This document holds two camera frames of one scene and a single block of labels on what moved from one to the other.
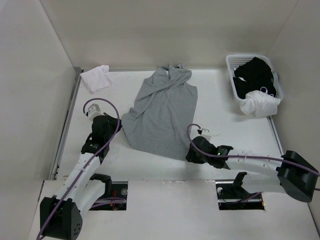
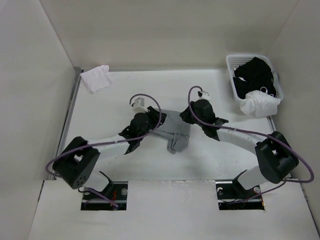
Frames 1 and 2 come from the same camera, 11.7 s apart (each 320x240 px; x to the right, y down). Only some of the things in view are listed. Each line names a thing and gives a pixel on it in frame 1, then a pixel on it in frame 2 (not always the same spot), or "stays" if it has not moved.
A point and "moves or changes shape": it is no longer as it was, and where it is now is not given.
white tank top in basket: (260, 103) stays
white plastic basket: (233, 61) stays
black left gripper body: (112, 125) -> (152, 122)
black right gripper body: (194, 157) -> (188, 117)
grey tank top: (160, 121) moves or changes shape
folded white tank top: (97, 78) stays
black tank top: (252, 75) stays
